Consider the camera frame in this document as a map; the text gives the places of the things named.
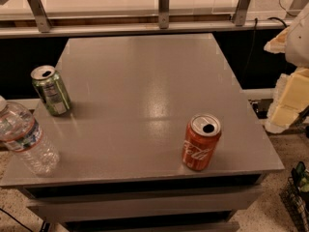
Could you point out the clear plastic water bottle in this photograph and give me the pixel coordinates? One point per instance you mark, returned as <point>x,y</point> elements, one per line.
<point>21,133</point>

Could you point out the left metal bracket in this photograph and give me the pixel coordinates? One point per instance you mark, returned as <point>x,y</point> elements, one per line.
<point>40,16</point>

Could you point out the black wire basket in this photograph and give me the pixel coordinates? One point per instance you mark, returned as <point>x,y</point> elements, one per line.
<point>295,197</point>

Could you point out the middle metal bracket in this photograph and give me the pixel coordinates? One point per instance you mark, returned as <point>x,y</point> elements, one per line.
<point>163,14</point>

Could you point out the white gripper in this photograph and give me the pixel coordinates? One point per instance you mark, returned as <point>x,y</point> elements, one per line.
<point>299,43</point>

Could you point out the grey drawer cabinet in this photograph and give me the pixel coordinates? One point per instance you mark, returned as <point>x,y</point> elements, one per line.
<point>121,144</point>

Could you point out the green soda can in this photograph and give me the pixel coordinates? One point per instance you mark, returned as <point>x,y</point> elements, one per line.
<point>51,89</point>

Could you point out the right metal bracket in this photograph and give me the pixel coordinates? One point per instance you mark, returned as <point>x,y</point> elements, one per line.
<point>240,14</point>

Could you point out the metal bracket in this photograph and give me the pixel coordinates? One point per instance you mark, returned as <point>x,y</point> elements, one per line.
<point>40,16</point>
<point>240,14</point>
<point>163,14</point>

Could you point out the red coke can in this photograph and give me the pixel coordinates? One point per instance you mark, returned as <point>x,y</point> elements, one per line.
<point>202,134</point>

